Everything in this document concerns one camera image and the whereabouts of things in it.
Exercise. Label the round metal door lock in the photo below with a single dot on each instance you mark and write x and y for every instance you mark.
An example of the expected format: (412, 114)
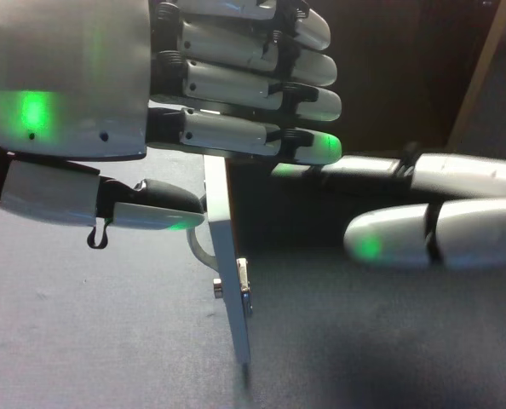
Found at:
(243, 277)

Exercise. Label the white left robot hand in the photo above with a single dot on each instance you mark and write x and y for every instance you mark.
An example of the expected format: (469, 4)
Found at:
(65, 64)

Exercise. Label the white cabinet door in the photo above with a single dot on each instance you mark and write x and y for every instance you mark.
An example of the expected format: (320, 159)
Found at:
(219, 191)

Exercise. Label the grey table cloth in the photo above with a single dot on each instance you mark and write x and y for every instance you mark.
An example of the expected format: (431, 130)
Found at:
(108, 341)

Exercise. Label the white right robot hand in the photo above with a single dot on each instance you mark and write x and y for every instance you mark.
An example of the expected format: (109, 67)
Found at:
(470, 230)

